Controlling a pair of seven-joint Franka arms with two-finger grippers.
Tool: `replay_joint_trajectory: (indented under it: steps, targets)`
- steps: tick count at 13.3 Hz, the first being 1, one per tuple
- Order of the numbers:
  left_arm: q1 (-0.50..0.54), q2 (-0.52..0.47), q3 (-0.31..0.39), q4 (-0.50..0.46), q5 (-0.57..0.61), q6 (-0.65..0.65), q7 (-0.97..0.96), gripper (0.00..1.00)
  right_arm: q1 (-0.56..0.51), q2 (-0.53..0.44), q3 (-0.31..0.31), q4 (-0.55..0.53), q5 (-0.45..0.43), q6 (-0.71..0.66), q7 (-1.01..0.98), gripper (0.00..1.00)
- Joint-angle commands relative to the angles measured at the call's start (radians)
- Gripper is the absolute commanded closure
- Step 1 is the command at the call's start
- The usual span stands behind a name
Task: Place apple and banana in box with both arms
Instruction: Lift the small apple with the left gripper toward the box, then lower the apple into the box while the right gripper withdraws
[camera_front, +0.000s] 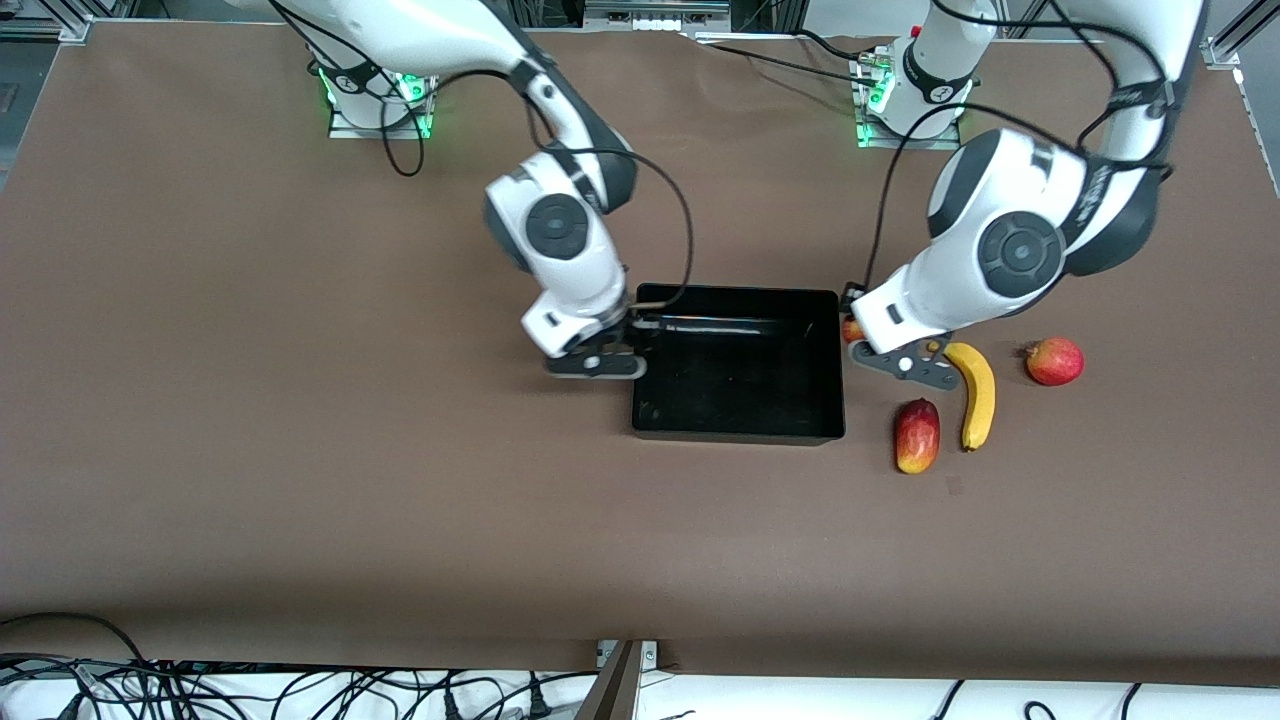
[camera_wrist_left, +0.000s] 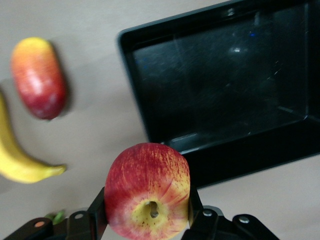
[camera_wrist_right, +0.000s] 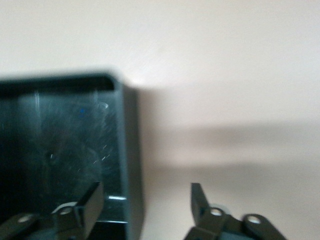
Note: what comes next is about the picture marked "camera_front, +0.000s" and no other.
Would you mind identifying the black cable to arm base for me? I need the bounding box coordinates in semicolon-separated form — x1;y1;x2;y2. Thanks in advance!
690;28;883;87

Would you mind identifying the yellow banana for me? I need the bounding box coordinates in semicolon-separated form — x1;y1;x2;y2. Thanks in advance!
928;341;997;452

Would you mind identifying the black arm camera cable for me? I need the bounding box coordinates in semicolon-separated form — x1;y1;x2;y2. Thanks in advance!
430;65;695;312
864;0;1173;293

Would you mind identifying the grey metal bracket post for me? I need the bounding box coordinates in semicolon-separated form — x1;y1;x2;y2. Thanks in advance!
575;639;660;720

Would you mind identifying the round red apple with stem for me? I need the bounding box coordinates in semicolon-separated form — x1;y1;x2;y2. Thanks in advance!
1025;337;1086;387

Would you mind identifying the red yellow mango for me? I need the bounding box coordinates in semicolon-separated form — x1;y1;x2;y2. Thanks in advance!
894;398;942;475

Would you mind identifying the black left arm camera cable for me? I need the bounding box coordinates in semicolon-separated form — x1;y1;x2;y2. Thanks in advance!
864;0;1173;293

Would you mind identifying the black looping cable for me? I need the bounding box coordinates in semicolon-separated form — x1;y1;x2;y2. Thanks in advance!
377;78;427;180

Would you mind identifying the black plastic box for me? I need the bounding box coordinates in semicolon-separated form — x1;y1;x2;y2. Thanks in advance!
630;283;847;446

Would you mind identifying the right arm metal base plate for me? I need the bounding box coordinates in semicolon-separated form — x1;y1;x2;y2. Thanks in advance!
328;60;434;140

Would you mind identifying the brown table cover sheet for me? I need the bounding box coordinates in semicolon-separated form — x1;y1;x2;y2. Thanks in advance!
0;20;1280;691

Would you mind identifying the aluminium frame profile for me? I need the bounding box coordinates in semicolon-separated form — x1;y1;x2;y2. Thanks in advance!
0;14;93;47
1200;0;1280;71

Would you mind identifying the white connector strip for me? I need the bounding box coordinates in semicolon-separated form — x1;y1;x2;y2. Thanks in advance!
585;0;731;32

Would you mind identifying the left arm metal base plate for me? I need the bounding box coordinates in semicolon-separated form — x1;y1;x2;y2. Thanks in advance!
855;55;963;151

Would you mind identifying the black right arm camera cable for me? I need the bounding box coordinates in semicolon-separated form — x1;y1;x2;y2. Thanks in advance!
430;65;695;312

